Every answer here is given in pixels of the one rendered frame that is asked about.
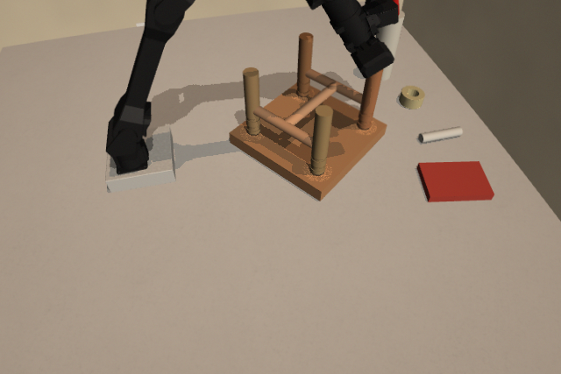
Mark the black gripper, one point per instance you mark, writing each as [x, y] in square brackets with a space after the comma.
[356, 35]

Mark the brown wooden stool legs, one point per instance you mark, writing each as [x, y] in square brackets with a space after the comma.
[319, 142]

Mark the brown wooden stool seat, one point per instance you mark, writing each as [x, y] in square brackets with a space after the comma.
[290, 158]

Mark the flat red rectangular block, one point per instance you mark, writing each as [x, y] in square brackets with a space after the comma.
[454, 181]

